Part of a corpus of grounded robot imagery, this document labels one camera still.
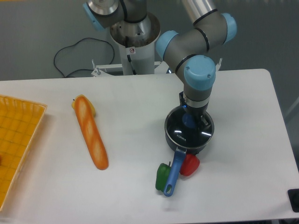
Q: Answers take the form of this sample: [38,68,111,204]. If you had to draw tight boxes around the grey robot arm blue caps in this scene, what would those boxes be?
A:
[83,0,237,124]

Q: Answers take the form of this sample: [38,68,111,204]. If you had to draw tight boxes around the yellow woven basket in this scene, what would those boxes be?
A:
[0,95,47,210]

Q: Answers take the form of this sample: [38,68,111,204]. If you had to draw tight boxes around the red bell pepper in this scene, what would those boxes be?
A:
[180,154,200,176]

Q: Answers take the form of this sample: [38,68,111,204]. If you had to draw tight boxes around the yellow banana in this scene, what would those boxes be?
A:
[71,94,96,117]

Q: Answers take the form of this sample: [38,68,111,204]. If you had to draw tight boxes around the black device at table edge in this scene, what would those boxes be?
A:
[287,189,299,213]

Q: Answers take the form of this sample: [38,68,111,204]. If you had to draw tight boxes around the black cable on floor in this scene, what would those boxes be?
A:
[53,37,115,78]

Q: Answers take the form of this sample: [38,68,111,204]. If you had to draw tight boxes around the orange baguette bread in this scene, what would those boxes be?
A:
[74,97,109,170]

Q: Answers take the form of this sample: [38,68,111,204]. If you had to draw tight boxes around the green bell pepper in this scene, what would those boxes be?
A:
[155,162,171,191]

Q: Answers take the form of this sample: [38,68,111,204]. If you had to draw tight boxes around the dark saucepan with blue handle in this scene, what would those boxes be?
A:
[164,106,215,197]

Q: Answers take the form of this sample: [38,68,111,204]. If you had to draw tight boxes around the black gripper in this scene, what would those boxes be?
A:
[184,105,210,127]

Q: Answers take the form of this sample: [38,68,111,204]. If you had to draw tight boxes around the glass pot lid blue knob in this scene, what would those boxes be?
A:
[164,106,214,154]

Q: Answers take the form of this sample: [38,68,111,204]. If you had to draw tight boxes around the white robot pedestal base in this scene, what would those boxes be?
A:
[109,12,160,75]

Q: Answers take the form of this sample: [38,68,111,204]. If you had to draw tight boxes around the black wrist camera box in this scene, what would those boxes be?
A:
[179,91,187,108]

